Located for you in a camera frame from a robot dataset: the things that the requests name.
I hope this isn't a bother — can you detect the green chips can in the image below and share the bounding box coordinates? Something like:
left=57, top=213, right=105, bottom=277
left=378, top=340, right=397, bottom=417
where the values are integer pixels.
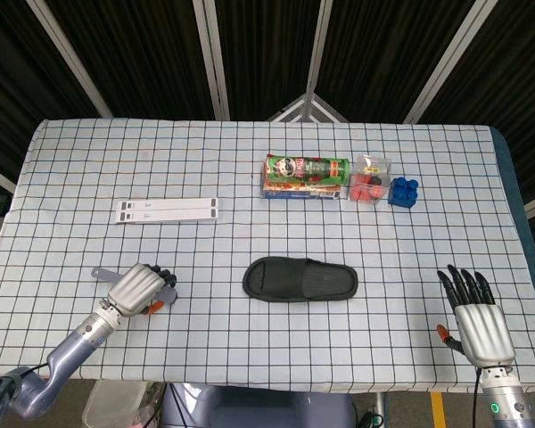
left=264, top=154, right=351, bottom=187

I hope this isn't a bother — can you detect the black rubber slipper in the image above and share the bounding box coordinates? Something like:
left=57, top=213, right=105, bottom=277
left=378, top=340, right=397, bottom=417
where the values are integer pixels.
left=242, top=256, right=359, bottom=303

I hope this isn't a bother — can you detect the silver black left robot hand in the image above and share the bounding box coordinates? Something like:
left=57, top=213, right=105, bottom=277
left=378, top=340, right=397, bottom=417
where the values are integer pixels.
left=103, top=262, right=178, bottom=318

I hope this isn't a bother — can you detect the clear box with red caps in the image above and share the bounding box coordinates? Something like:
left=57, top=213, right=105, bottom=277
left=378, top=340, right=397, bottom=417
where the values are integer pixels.
left=348, top=154, right=392, bottom=206

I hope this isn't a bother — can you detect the grey handled scrub brush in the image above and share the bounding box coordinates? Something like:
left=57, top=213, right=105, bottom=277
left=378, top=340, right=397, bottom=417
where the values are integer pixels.
left=92, top=266, right=180, bottom=309

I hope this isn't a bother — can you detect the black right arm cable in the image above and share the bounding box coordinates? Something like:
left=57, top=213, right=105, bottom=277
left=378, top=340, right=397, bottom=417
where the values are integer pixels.
left=472, top=365, right=481, bottom=428

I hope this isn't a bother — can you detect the blue orange cardboard box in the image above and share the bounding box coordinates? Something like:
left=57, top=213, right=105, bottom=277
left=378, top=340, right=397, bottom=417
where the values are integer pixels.
left=262, top=176, right=342, bottom=201

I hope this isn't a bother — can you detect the white partition post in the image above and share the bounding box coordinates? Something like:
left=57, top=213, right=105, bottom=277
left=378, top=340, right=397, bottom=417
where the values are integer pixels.
left=26, top=0, right=112, bottom=119
left=305, top=0, right=333, bottom=97
left=192, top=0, right=231, bottom=120
left=403, top=0, right=498, bottom=125

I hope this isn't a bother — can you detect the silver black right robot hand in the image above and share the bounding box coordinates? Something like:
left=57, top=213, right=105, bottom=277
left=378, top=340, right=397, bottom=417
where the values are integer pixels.
left=436, top=264, right=517, bottom=369

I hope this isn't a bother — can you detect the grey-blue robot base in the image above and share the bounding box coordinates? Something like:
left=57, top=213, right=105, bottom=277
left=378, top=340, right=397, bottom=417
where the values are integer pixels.
left=160, top=383, right=356, bottom=428

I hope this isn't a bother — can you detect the white checked tablecloth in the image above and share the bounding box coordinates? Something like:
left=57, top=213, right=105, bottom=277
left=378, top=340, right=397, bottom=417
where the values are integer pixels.
left=0, top=118, right=535, bottom=396

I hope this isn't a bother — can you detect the grey metal frame stand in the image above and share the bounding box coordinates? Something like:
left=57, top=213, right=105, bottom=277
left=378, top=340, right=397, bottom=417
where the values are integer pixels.
left=267, top=93, right=350, bottom=124

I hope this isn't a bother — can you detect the blue building block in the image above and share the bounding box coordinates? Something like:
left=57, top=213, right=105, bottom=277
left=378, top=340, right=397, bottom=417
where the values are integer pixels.
left=387, top=177, right=419, bottom=209

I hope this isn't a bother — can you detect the white paper strip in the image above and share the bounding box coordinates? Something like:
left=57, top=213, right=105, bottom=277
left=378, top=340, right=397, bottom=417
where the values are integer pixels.
left=115, top=198, right=220, bottom=225

